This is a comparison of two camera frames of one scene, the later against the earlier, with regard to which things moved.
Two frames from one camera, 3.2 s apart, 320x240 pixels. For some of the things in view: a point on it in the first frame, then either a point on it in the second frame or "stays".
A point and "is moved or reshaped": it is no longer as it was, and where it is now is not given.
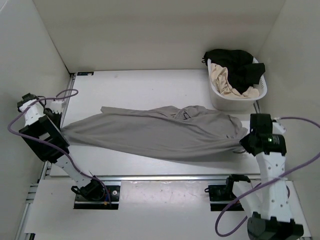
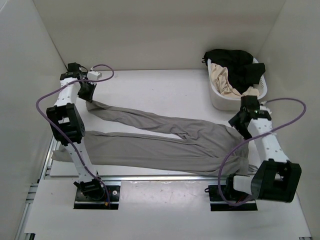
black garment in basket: (243, 73) stays
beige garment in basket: (219, 74) stays
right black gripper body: (245, 142) -> (240, 127)
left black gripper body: (56, 118) -> (86, 90)
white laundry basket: (219, 102) stays
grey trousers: (175, 133) is moved or reshaped
